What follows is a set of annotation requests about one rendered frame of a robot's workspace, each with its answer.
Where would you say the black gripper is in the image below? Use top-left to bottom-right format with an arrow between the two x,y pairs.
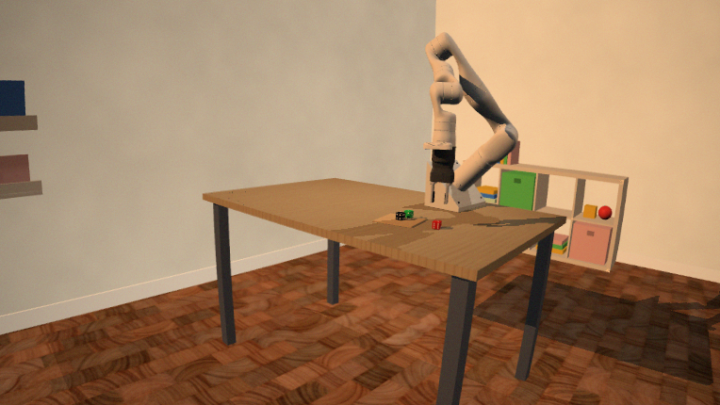
423,130 -> 456,204

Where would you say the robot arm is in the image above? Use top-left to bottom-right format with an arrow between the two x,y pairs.
425,32 -> 518,191

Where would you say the orange flat mat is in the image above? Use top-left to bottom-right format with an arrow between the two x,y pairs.
373,214 -> 426,228

